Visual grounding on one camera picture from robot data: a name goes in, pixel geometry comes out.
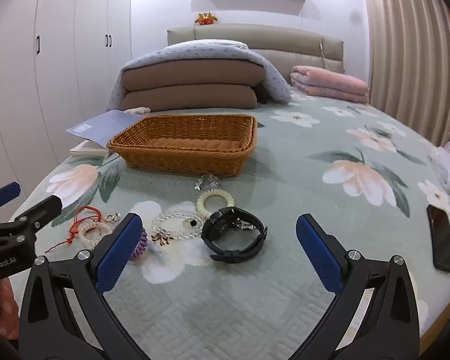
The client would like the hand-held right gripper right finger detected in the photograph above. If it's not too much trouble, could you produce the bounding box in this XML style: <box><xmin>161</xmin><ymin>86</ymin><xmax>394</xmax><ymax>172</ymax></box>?
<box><xmin>287</xmin><ymin>213</ymin><xmax>422</xmax><ymax>360</ymax></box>

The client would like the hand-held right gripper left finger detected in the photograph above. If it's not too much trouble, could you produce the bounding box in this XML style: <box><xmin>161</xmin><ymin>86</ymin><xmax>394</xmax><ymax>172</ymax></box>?
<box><xmin>18</xmin><ymin>212</ymin><xmax>151</xmax><ymax>360</ymax></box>

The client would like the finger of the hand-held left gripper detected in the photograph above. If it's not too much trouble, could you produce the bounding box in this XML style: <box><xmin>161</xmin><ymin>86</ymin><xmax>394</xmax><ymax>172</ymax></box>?
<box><xmin>0</xmin><ymin>182</ymin><xmax>21</xmax><ymax>218</ymax></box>
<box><xmin>9</xmin><ymin>196</ymin><xmax>63</xmax><ymax>233</ymax></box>

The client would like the purple spiral hair tie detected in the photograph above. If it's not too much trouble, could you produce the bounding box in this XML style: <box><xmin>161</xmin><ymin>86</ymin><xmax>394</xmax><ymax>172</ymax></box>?
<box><xmin>129</xmin><ymin>227</ymin><xmax>149</xmax><ymax>261</ymax></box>

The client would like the white pearl bracelet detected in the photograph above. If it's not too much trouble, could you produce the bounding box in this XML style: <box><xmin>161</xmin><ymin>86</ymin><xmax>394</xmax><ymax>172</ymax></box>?
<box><xmin>77</xmin><ymin>222</ymin><xmax>113</xmax><ymax>248</ymax></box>

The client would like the red cord bracelet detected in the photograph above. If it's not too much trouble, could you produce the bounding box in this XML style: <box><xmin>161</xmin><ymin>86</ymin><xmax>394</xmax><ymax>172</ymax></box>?
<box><xmin>45</xmin><ymin>205</ymin><xmax>106</xmax><ymax>253</ymax></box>

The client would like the crystal bead bracelet spider charm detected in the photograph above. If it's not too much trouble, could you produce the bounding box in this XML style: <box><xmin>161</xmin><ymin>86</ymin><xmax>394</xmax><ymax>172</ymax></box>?
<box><xmin>150</xmin><ymin>211</ymin><xmax>205</xmax><ymax>246</ymax></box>

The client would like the cream bead bracelet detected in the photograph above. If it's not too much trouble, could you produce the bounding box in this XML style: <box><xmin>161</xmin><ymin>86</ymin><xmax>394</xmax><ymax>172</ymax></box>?
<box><xmin>196</xmin><ymin>190</ymin><xmax>234</xmax><ymax>219</ymax></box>

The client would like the silver pendant necklace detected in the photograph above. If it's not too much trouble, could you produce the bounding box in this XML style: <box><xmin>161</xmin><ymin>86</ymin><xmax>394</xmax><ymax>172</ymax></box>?
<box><xmin>194</xmin><ymin>173</ymin><xmax>224</xmax><ymax>191</ymax></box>

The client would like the brown wicker basket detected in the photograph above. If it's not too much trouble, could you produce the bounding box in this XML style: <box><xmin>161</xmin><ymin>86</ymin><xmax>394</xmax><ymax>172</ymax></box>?
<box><xmin>106</xmin><ymin>114</ymin><xmax>258</xmax><ymax>178</ymax></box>

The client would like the person's left forearm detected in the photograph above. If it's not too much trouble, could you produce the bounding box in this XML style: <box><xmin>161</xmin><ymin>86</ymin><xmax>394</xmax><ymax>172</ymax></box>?
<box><xmin>0</xmin><ymin>277</ymin><xmax>19</xmax><ymax>340</ymax></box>

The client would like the green floral bedspread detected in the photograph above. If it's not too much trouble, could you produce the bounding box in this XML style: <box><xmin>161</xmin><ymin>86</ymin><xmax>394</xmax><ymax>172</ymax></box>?
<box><xmin>7</xmin><ymin>90</ymin><xmax>450</xmax><ymax>360</ymax></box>

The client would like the white book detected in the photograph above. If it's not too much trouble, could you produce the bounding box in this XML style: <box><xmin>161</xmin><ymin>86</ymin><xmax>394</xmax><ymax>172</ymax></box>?
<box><xmin>70</xmin><ymin>139</ymin><xmax>109</xmax><ymax>157</ymax></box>

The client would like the blue booklet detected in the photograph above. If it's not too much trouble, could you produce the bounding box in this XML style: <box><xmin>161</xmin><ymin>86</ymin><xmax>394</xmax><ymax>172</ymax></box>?
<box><xmin>65</xmin><ymin>110</ymin><xmax>143</xmax><ymax>147</ymax></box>

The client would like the black smartphone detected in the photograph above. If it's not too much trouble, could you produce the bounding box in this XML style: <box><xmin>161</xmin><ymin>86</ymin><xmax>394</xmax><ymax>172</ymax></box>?
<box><xmin>427</xmin><ymin>204</ymin><xmax>450</xmax><ymax>272</ymax></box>

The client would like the white wardrobe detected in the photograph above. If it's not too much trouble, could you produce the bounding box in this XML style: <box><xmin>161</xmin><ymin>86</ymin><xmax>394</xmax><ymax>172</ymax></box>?
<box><xmin>0</xmin><ymin>0</ymin><xmax>133</xmax><ymax>226</ymax></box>

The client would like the folded pink blanket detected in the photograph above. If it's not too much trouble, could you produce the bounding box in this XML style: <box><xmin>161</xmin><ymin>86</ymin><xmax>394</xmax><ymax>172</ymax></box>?
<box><xmin>290</xmin><ymin>65</ymin><xmax>370</xmax><ymax>105</ymax></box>

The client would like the folded brown quilt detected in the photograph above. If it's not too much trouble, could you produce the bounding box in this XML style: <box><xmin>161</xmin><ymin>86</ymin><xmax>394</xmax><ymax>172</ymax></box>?
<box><xmin>109</xmin><ymin>40</ymin><xmax>292</xmax><ymax>112</ymax></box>

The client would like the beige padded headboard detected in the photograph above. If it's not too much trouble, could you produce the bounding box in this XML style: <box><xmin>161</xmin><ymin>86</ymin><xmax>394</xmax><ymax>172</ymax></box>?
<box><xmin>167</xmin><ymin>23</ymin><xmax>345</xmax><ymax>74</ymax></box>

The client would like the beige pleated curtain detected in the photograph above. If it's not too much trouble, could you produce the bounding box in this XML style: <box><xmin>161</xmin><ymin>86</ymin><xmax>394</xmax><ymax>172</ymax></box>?
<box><xmin>362</xmin><ymin>0</ymin><xmax>450</xmax><ymax>147</ymax></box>

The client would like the orange plush toy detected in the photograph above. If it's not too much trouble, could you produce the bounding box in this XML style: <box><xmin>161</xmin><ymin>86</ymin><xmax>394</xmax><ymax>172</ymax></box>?
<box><xmin>194</xmin><ymin>12</ymin><xmax>218</xmax><ymax>26</ymax></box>

